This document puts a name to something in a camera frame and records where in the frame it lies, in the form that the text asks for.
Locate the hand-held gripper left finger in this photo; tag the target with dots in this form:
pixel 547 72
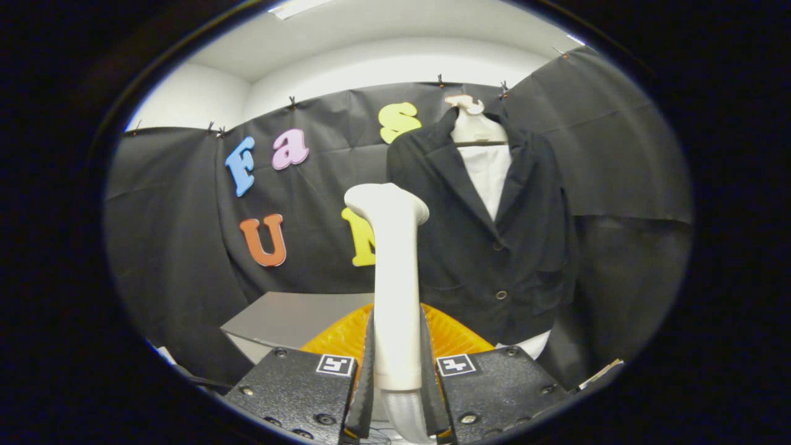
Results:
pixel 363 402

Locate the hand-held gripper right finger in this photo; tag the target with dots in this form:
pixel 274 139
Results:
pixel 431 402

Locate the black button jacket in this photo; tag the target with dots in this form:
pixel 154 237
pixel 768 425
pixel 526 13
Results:
pixel 513 259

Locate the grey drawer cabinet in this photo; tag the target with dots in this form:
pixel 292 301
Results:
pixel 290 315

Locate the small cardboard box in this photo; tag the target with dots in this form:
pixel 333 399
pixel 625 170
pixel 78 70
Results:
pixel 602 372

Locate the white flat object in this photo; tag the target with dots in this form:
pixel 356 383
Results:
pixel 165 354

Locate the white mannequin on stand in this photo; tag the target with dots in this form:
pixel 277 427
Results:
pixel 488 173

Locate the black backdrop cloth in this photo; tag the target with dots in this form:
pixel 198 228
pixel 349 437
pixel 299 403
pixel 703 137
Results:
pixel 173 235

